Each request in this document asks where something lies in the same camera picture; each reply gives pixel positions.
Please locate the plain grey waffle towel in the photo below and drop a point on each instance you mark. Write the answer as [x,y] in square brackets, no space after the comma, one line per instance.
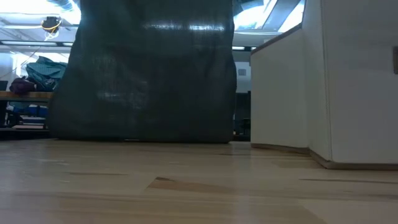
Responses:
[140,77]

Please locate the wooden workbench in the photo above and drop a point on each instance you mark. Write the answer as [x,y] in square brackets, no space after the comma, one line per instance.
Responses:
[25,96]

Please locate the teal cloth pile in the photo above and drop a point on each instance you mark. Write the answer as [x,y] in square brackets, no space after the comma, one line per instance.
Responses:
[43,74]

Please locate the blue storage bins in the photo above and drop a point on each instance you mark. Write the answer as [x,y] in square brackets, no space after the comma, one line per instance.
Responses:
[31,110]

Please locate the purple bag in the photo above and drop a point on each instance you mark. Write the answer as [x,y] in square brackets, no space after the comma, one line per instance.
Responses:
[21,86]

